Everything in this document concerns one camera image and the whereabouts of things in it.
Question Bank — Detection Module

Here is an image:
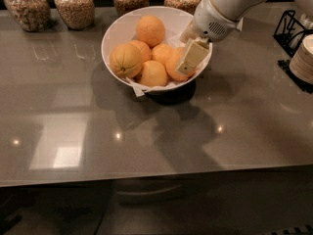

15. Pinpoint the black wire rack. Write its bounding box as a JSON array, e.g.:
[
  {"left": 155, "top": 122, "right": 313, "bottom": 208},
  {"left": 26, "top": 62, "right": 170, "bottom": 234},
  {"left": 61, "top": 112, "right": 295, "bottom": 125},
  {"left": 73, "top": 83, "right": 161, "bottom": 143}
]
[{"left": 273, "top": 10, "right": 313, "bottom": 94}]

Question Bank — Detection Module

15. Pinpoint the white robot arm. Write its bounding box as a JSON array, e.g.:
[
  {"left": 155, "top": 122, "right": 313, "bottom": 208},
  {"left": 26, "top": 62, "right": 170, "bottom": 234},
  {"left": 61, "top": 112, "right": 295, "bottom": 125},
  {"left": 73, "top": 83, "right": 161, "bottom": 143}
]
[{"left": 175, "top": 0, "right": 313, "bottom": 74}]

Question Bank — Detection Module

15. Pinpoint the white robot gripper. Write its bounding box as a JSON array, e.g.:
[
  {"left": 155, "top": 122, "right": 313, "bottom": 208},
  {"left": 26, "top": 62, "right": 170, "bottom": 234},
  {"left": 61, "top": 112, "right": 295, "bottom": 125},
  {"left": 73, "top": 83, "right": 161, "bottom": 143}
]
[{"left": 175, "top": 0, "right": 238, "bottom": 75}]

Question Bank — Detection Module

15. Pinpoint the white ceramic bowl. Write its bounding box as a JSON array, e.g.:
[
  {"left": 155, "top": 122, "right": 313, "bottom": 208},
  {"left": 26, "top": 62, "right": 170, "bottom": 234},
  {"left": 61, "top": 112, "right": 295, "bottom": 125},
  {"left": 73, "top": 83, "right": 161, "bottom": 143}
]
[{"left": 101, "top": 5, "right": 213, "bottom": 94}]

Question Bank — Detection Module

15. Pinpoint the far left glass jar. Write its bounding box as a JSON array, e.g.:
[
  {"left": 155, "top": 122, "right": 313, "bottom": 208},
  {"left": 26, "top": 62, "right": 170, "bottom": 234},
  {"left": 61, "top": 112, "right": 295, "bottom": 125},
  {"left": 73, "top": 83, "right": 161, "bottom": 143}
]
[{"left": 4, "top": 0, "right": 51, "bottom": 32}]

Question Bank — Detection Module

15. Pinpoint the white paper napkin liner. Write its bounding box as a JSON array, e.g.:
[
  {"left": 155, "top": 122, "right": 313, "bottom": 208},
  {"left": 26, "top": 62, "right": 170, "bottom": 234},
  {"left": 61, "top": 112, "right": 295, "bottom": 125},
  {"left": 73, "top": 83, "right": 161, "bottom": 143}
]
[{"left": 126, "top": 38, "right": 212, "bottom": 97}]

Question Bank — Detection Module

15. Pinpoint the orange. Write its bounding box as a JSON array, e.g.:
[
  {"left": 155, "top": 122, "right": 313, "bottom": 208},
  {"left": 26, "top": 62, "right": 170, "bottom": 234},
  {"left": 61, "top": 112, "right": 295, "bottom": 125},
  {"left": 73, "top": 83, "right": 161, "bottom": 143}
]
[
  {"left": 152, "top": 44, "right": 173, "bottom": 65},
  {"left": 165, "top": 47, "right": 194, "bottom": 82},
  {"left": 135, "top": 16, "right": 165, "bottom": 47},
  {"left": 110, "top": 43, "right": 143, "bottom": 78},
  {"left": 128, "top": 40, "right": 152, "bottom": 63},
  {"left": 136, "top": 61, "right": 168, "bottom": 87}
]

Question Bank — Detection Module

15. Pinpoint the white sign stand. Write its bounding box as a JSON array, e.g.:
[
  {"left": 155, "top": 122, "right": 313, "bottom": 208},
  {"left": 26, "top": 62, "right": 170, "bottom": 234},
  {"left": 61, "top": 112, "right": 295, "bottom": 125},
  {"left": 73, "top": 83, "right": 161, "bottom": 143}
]
[{"left": 236, "top": 18, "right": 244, "bottom": 31}]

